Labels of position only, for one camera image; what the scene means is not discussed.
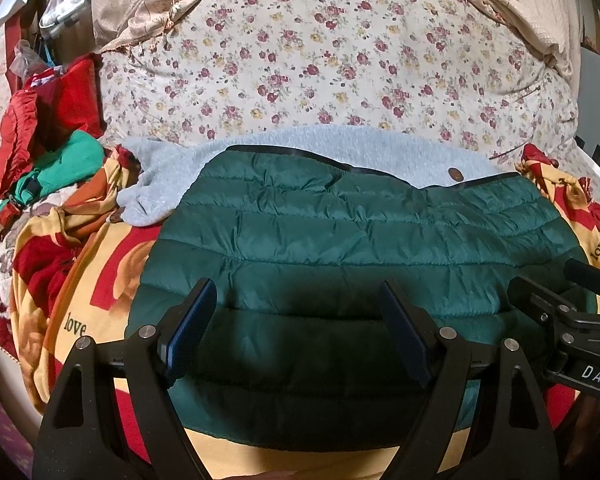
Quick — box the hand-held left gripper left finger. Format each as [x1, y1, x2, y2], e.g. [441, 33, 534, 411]
[32, 277, 218, 480]

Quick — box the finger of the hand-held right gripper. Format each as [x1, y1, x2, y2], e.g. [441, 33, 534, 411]
[564, 258, 600, 297]
[508, 275, 600, 342]

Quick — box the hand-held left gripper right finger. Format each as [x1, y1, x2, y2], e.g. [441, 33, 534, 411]
[380, 280, 563, 480]

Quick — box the green quilted puffer jacket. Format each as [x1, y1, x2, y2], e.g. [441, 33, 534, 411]
[124, 144, 600, 448]

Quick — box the yellow red printed blanket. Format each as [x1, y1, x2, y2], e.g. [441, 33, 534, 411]
[10, 142, 600, 480]

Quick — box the grey fleece garment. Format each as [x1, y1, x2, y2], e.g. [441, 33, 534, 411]
[116, 125, 522, 227]

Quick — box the bright green cloth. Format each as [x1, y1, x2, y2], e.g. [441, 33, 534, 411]
[19, 130, 106, 207]

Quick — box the red jacket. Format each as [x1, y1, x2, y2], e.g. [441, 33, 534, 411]
[0, 54, 104, 202]

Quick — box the floral quilt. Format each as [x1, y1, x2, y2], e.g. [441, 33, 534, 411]
[99, 0, 581, 162]

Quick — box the clear plastic bag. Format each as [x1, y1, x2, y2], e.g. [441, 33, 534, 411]
[38, 0, 89, 42]

